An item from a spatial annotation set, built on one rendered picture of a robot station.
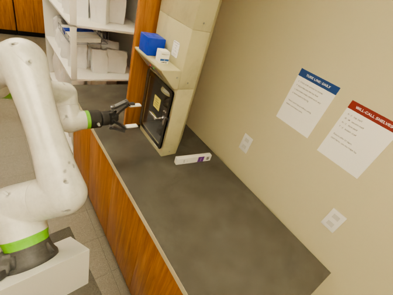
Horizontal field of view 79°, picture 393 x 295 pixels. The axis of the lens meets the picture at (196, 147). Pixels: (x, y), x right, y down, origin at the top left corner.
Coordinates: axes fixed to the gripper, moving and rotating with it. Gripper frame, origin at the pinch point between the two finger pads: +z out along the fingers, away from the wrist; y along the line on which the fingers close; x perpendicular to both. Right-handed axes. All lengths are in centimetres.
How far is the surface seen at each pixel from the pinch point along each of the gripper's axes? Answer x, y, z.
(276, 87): -39, 36, 58
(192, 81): -11.0, 26.2, 23.2
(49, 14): 213, -4, -3
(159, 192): -37.2, -25.9, -0.2
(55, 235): -42, -26, -51
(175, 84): -10.9, 24.1, 12.8
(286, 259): -98, -26, 38
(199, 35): -11, 49, 20
